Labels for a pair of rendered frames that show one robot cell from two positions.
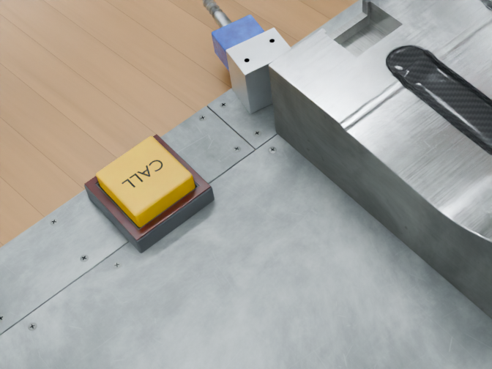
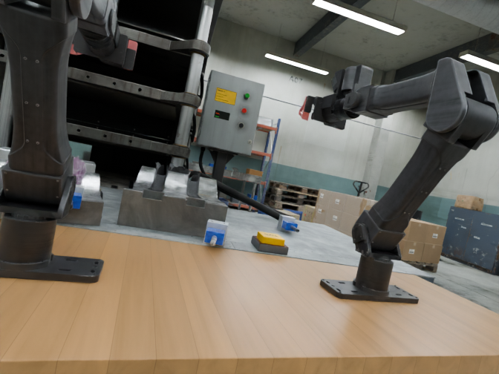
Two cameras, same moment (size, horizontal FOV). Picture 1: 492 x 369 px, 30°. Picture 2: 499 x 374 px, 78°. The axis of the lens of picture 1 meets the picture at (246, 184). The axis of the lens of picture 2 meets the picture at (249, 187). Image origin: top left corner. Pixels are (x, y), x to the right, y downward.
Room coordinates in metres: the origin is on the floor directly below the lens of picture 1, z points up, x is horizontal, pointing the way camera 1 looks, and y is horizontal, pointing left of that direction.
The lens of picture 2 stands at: (1.27, 0.25, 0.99)
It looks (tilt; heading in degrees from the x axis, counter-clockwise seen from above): 3 degrees down; 198
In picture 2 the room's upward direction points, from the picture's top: 12 degrees clockwise
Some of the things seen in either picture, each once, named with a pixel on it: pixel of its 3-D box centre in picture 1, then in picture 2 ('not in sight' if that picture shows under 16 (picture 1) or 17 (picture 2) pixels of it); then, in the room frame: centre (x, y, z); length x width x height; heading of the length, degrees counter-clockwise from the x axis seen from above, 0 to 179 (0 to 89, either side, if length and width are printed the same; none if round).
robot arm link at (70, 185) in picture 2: not in sight; (34, 192); (0.95, -0.15, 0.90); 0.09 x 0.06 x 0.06; 127
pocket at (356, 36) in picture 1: (360, 42); (194, 206); (0.54, -0.12, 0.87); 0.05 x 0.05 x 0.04; 32
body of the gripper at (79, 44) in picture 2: not in sight; (99, 40); (0.74, -0.31, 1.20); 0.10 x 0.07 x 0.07; 127
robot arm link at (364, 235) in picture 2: not in sight; (376, 242); (0.58, 0.32, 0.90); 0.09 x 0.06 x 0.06; 127
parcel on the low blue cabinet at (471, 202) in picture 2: not in sight; (468, 202); (-6.47, 2.65, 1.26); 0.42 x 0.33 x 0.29; 32
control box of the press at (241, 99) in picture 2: not in sight; (210, 208); (-0.34, -0.46, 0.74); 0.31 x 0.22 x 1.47; 122
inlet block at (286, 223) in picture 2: not in sight; (290, 226); (0.16, 0.08, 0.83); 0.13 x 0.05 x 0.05; 33
